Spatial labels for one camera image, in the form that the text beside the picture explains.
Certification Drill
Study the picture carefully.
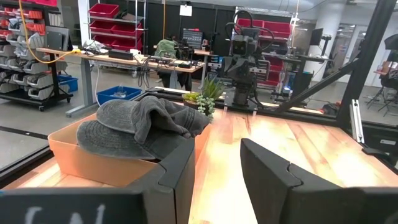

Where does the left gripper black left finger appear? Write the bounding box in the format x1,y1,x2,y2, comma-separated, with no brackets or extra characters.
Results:
129,138,196,224

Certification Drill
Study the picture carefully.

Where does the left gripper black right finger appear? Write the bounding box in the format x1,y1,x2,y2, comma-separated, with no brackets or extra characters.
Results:
239,138,349,224

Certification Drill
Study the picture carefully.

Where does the grey washed cotton cap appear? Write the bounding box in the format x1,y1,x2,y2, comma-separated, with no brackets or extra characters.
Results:
133,95,212,146
76,119,190,161
95,98,147,146

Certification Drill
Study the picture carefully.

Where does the rack with red bins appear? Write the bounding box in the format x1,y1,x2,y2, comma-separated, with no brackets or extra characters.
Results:
236,17,294,91

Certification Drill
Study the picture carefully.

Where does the small potted succulent plant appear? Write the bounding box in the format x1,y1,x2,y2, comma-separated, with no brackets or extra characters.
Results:
182,76,225,121

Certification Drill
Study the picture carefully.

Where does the black desk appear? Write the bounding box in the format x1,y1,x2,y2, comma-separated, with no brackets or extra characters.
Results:
261,51,331,103

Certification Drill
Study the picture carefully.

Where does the black drawer organiser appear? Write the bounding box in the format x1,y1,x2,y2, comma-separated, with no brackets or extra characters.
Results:
182,28,204,50

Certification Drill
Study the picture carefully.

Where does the black computer monitor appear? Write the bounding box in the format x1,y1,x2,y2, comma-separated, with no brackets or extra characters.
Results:
309,27,325,47

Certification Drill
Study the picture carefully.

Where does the person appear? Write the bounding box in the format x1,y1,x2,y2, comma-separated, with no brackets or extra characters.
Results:
379,33,398,91
154,38,193,91

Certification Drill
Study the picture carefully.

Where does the white paper sign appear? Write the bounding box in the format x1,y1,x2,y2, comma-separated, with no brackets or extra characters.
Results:
179,4,193,17

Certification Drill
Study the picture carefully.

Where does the orange plastic bin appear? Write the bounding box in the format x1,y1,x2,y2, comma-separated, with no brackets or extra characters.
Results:
47,113,213,188

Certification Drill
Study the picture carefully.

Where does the blue storage bin with plastic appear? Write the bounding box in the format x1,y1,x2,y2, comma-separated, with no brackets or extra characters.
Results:
96,86,143,106

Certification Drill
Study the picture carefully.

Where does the wooden workbench with grey legs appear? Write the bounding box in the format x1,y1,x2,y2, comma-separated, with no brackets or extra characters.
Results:
36,46,206,118

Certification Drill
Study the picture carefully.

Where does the shelf with red bins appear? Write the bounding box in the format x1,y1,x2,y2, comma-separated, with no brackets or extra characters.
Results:
88,2,147,52

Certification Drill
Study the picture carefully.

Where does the black folding chair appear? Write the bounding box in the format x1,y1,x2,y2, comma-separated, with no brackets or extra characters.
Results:
365,86,398,118

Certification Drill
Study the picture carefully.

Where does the small blue floor bin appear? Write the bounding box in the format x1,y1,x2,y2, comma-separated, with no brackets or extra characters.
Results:
57,74,79,93

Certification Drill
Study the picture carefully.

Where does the rack with grey bins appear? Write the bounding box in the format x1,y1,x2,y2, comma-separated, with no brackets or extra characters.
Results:
0,0,74,112

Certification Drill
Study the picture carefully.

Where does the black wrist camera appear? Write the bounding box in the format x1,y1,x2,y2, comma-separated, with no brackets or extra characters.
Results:
231,26,259,58

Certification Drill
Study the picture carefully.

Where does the silver metal bracket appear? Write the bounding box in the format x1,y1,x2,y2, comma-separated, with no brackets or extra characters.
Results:
349,99,365,144

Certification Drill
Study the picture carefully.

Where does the white cable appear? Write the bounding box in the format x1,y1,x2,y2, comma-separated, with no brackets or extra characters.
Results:
94,64,101,106

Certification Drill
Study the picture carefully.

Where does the hanging yellow cord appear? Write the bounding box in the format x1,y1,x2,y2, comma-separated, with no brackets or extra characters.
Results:
17,0,82,65

